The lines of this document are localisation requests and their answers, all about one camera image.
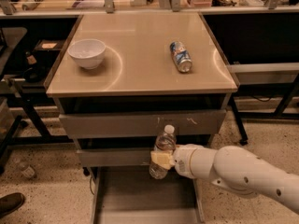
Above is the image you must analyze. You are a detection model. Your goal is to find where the middle grey drawer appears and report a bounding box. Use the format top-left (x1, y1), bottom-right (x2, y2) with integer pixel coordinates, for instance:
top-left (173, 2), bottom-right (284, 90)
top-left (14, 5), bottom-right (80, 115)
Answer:
top-left (77, 147), bottom-right (150, 167)

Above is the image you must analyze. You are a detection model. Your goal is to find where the white ceramic bowl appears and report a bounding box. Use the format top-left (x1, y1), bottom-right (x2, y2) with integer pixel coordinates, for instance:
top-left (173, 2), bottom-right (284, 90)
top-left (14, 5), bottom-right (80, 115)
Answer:
top-left (67, 39), bottom-right (107, 69)

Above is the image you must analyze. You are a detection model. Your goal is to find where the brown shoe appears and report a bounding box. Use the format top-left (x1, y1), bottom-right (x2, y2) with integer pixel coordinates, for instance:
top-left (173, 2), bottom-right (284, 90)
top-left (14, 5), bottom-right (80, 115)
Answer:
top-left (0, 192), bottom-right (25, 217)

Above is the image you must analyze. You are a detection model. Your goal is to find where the blue soda can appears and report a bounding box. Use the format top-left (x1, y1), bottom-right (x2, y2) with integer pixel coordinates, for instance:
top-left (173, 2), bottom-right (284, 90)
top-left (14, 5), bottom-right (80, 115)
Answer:
top-left (170, 41), bottom-right (192, 73)

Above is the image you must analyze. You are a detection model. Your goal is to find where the clear plastic water bottle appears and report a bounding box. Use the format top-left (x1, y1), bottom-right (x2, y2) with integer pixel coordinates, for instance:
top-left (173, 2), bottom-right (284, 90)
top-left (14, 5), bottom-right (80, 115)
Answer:
top-left (149, 124), bottom-right (177, 179)

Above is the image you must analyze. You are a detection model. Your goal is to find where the bottom open grey drawer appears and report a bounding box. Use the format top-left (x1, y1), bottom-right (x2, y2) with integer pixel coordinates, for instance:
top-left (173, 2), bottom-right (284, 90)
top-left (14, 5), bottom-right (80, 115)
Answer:
top-left (91, 166), bottom-right (205, 224)

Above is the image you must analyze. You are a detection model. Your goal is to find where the grey drawer cabinet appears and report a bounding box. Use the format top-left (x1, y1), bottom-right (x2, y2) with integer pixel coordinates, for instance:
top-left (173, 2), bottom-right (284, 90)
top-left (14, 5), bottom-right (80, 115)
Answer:
top-left (43, 10), bottom-right (241, 224)

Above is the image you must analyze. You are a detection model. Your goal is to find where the top grey drawer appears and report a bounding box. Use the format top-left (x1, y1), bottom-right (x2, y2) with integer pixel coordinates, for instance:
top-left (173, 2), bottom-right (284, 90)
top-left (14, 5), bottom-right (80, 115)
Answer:
top-left (59, 110), bottom-right (226, 139)

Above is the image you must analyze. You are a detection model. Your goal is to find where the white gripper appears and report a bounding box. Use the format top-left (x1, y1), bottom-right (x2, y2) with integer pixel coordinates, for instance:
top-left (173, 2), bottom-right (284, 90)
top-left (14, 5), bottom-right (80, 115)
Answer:
top-left (150, 144), bottom-right (204, 179)

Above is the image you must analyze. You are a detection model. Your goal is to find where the small bottle on floor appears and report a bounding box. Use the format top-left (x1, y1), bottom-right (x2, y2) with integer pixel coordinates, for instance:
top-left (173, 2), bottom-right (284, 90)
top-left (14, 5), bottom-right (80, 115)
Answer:
top-left (18, 161), bottom-right (36, 179)

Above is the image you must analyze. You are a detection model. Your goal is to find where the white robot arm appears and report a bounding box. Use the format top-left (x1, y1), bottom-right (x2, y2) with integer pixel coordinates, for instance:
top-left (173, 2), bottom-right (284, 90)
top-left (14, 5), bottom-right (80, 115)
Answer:
top-left (150, 144), bottom-right (299, 214)

